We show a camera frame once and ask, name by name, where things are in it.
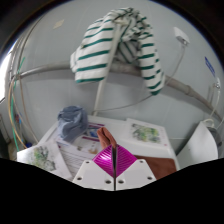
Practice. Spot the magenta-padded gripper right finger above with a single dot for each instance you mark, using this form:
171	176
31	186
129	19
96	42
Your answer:
135	174

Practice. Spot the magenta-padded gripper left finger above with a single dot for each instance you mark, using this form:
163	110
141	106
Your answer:
95	175

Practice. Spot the brown towel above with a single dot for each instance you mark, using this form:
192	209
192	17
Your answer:
106	137

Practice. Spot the green-striped white towel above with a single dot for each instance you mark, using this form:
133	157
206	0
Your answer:
96	50

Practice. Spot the white box with green print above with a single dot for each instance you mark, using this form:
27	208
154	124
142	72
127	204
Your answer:
145	133

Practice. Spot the paper sheet with green print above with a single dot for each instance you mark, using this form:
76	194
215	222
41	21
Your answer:
43	156

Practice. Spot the grey-blue crumpled cloth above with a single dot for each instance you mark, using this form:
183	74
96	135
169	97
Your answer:
71	123

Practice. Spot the white appliance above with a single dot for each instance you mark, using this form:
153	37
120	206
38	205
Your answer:
196	146

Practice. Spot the white upright pipe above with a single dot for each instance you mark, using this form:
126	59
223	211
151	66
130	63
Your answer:
101	90

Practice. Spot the grey wall pipe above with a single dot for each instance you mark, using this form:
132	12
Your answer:
186	88

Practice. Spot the wall faucet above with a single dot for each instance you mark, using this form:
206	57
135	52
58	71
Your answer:
217	83

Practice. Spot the blue wall sign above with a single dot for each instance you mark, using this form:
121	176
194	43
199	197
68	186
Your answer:
209	66

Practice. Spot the white wall socket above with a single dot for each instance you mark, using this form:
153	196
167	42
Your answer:
181	35

